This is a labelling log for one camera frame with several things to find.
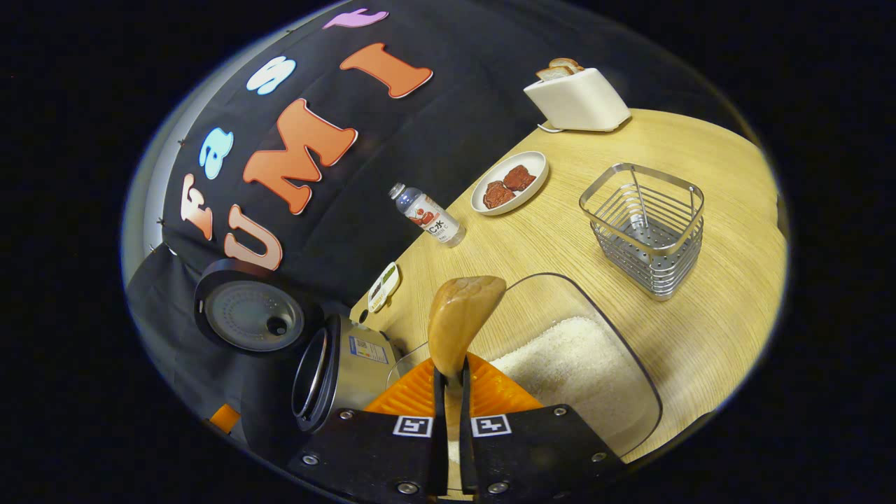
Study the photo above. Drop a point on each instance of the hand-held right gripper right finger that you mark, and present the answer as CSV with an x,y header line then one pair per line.
x,y
467,455

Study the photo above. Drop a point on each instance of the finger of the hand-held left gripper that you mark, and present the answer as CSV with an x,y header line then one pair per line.
x,y
225,418

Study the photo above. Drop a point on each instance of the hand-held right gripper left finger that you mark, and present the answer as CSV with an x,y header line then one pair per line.
x,y
441,448

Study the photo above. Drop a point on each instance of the dark grey rice cooker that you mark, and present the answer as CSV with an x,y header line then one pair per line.
x,y
350,378

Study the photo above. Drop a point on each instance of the wooden spoon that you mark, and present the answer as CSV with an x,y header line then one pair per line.
x,y
462,315

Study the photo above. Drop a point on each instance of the white rice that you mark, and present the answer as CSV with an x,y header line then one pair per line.
x,y
574,357

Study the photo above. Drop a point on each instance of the clear plastic rice container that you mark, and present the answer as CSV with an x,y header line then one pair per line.
x,y
560,297

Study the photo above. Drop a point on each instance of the white divided seasoning dish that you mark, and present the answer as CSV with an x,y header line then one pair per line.
x,y
383,287

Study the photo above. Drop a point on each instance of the clear drink bottle red label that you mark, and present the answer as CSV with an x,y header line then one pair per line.
x,y
430,217

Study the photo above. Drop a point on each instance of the red meat piece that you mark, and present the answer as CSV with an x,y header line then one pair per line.
x,y
498,194
519,178

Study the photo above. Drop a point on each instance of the white round plate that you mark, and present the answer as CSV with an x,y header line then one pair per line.
x,y
537,168

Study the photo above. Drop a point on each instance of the white toaster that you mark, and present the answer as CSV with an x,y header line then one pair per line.
x,y
581,101

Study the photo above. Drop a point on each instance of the toast bread slice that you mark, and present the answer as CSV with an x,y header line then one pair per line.
x,y
568,65
553,73

